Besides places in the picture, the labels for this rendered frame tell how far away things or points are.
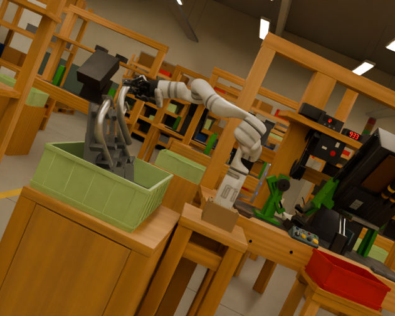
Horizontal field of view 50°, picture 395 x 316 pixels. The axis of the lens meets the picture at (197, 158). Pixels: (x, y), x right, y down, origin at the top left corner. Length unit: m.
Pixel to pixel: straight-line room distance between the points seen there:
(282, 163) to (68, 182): 1.60
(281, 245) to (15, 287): 1.27
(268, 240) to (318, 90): 1.08
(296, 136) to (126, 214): 1.56
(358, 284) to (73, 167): 1.34
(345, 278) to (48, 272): 1.26
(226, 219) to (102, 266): 0.65
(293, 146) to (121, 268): 1.61
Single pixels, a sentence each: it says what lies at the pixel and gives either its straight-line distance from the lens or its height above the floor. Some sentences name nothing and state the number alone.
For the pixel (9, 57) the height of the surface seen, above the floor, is 0.91.
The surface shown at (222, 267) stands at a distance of 1.93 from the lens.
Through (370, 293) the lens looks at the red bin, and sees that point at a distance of 2.17.
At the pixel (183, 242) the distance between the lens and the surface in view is 1.90.
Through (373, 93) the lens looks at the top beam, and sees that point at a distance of 2.98.
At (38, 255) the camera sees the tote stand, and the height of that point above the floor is 0.58.
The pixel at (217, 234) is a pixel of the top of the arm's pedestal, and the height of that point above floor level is 0.84.
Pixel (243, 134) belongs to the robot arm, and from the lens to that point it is 1.54.
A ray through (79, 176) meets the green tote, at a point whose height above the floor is 0.90.
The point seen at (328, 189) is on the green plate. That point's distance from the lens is 2.54.
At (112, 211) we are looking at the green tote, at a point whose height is 0.84.
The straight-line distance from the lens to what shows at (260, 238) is 2.24.
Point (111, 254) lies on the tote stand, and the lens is 1.55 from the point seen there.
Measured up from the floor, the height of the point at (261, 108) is 2.06.
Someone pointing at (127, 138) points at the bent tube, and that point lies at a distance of 1.90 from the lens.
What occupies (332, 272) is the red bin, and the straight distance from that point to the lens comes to 2.04.
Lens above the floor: 1.26
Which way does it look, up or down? 5 degrees down
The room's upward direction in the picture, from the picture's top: 24 degrees clockwise
